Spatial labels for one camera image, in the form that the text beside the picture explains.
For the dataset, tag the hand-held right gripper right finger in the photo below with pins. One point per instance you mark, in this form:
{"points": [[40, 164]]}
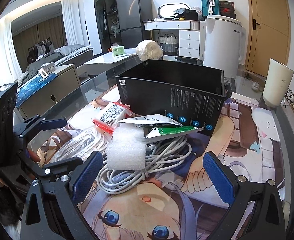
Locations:
{"points": [[218, 180]]}

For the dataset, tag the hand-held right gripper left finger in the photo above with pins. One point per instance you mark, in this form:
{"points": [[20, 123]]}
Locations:
{"points": [[87, 177]]}

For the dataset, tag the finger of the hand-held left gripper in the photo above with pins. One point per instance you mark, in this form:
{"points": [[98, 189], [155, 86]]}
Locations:
{"points": [[57, 167], [53, 124]]}

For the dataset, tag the white foam block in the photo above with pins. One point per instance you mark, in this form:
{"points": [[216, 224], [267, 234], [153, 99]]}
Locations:
{"points": [[125, 150]]}

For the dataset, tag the red white packet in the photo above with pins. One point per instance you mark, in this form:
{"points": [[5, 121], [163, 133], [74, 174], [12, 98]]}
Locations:
{"points": [[109, 115]]}

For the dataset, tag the green white medicine pouch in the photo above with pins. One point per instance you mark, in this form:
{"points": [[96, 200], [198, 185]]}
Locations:
{"points": [[172, 131]]}

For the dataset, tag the black cardboard box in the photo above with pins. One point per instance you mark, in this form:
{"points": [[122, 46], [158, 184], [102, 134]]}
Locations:
{"points": [[162, 97]]}

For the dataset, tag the person's left hand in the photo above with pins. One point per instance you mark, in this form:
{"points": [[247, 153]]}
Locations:
{"points": [[35, 157]]}

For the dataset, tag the beige cabinet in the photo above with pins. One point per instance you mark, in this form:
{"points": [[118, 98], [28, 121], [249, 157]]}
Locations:
{"points": [[62, 87]]}

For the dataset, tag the blue plastic packet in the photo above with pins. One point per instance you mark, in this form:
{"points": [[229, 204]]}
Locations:
{"points": [[34, 85]]}

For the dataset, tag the printed cartoon desk mat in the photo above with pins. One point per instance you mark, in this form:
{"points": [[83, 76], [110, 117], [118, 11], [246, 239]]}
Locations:
{"points": [[237, 135]]}

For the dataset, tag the small white box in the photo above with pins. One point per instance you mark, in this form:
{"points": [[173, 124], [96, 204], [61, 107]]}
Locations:
{"points": [[48, 68]]}

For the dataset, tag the bed with grey bedding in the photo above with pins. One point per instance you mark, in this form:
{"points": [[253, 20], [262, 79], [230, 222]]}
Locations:
{"points": [[69, 51]]}

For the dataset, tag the clothes rack with clothes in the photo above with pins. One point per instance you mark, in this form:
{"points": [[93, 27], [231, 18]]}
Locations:
{"points": [[40, 47]]}

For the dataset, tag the white coffee table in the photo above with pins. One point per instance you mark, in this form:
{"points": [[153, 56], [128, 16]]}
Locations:
{"points": [[107, 62]]}

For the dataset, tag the small green box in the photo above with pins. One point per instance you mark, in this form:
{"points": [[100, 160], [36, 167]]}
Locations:
{"points": [[118, 51]]}

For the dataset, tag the white sneaker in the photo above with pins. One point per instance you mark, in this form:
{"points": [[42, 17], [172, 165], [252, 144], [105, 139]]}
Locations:
{"points": [[255, 86]]}

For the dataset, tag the white sheer curtain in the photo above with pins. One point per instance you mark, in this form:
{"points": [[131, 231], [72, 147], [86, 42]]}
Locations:
{"points": [[69, 17]]}

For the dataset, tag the cream cylindrical bin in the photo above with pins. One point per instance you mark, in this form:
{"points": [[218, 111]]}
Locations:
{"points": [[277, 82]]}

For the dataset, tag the black glass wardrobe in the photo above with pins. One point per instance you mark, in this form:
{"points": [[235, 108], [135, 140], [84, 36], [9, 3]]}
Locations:
{"points": [[104, 17]]}

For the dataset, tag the cream bundle in plastic bag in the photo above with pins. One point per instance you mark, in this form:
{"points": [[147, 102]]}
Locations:
{"points": [[148, 50]]}

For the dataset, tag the white cylindrical appliance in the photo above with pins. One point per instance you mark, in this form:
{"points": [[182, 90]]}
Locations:
{"points": [[222, 45]]}

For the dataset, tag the dark grey fridge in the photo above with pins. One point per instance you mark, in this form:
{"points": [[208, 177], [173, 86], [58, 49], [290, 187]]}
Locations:
{"points": [[133, 12]]}

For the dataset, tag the wicker basket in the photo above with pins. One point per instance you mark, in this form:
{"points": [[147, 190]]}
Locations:
{"points": [[168, 41]]}

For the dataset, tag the white dressing table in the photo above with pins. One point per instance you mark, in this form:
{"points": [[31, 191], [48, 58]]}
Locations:
{"points": [[187, 37]]}

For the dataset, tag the wooden door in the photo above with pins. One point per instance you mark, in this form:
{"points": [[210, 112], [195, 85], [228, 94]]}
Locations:
{"points": [[269, 30]]}

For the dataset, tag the oval white framed mirror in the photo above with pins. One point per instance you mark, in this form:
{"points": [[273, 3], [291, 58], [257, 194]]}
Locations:
{"points": [[167, 10]]}

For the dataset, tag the plain black shoe box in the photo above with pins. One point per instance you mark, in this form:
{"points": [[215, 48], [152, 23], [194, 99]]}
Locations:
{"points": [[229, 16]]}

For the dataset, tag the black bag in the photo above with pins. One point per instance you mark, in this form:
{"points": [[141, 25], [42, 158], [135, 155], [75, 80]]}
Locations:
{"points": [[187, 15]]}

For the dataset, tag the black red logo shoe box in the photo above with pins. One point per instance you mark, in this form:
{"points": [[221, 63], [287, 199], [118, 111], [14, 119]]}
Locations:
{"points": [[227, 10]]}

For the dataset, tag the teal suitcase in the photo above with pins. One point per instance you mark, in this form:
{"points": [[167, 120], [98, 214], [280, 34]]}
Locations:
{"points": [[209, 0]]}

